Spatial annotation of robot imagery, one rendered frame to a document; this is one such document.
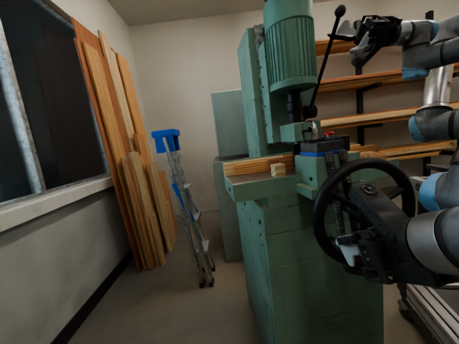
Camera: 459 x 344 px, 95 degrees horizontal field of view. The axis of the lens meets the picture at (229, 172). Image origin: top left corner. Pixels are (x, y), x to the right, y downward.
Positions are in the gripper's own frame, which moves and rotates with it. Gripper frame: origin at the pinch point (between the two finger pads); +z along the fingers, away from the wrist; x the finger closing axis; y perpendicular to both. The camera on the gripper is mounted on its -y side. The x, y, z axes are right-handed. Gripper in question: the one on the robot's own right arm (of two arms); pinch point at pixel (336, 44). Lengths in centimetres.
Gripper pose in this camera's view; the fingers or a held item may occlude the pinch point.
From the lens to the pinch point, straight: 92.8
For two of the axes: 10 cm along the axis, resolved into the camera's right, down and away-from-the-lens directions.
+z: -9.8, 1.3, -1.2
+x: 1.8, 7.6, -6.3
